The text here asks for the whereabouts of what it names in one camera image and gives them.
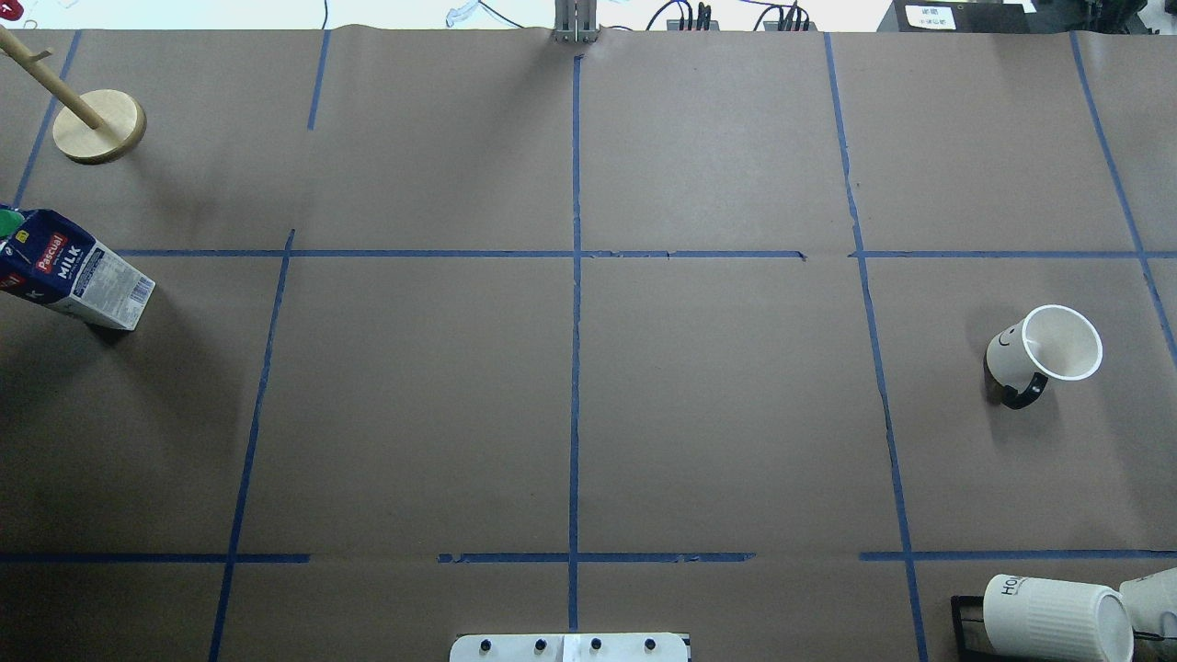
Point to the brown paper table cover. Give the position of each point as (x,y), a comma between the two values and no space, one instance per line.
(473,332)

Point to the black box with label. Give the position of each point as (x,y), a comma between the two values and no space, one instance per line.
(969,17)

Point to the wooden mug tree stand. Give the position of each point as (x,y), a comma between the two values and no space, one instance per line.
(93,128)

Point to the white ribbed cup on rack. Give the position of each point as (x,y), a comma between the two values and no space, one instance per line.
(1041,618)

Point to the white mug black handle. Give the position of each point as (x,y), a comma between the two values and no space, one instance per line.
(1051,343)

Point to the black wire cup rack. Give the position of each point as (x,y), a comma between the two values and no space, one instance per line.
(971,639)

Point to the blue Pascual milk carton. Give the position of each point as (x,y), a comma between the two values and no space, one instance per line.
(50,261)

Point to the aluminium profile post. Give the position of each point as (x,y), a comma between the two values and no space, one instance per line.
(576,21)

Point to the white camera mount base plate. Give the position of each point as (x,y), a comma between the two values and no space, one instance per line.
(639,646)

